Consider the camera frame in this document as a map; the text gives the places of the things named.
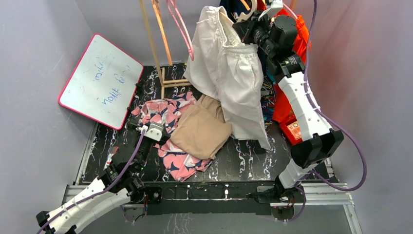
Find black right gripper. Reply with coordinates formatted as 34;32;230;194
232;11;276;57

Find light wooden hanger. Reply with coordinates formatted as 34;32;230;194
219;0;253;22

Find white shorts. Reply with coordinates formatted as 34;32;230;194
184;6;270;150

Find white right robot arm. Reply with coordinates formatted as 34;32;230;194
233;11;344;203

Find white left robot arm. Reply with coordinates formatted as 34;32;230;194
36;122;169;234

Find navy blue hanging shorts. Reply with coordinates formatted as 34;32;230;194
219;0;259;24

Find colourful print hanging shorts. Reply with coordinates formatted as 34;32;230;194
259;55;276;126

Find pink shark print shorts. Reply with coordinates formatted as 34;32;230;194
131;91;211;182

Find beige shorts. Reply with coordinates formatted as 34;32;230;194
171;95;232;160

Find orange hanging shorts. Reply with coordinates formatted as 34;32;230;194
272;3;309;123

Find pink and orange hanger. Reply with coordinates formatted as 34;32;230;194
151;0;194;65

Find coloured marker pack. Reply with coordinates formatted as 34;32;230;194
104;146;119;169

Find pink framed whiteboard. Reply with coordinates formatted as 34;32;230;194
58;34;143;130

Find red plastic bin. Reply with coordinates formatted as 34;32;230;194
279;115;302;145

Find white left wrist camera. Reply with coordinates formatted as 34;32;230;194
135;122;170;144

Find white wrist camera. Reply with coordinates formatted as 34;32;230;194
259;0;283;20
135;122;170;144

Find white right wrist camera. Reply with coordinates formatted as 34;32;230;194
259;0;283;20

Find wooden clothes rack frame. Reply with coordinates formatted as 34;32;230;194
139;0;190;98

